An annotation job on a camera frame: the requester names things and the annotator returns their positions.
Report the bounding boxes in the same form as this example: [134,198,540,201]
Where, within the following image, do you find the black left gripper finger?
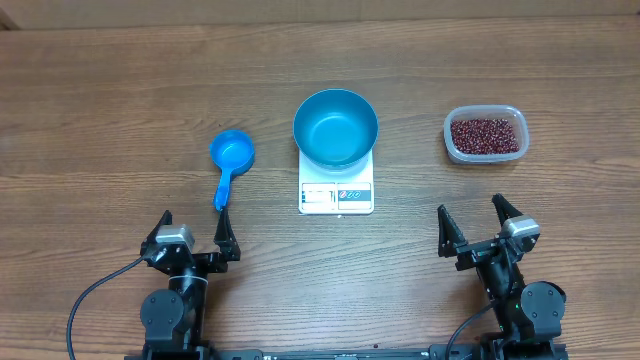
[214,208,240,261]
[140,210,172,253]

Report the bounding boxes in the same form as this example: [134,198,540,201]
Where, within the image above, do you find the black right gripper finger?
[491,193,523,226]
[437,205,468,257]

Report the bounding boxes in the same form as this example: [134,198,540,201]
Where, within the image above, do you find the blue plastic measuring scoop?
[209,129,255,211]

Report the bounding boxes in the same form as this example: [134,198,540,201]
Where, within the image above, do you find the white digital kitchen scale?
[298,151,375,215]

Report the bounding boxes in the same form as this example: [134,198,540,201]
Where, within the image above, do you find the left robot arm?
[140,208,241,359]

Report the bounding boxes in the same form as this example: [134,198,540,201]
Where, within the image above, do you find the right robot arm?
[430,193,568,360]

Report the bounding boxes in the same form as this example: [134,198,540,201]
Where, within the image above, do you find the blue bowl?
[292,88,380,168]

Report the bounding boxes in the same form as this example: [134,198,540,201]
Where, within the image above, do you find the red beans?
[450,119,520,155]

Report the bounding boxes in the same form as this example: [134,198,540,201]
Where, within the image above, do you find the clear plastic container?
[443,105,530,165]

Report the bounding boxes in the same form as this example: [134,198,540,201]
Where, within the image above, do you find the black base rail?
[124,344,569,360]

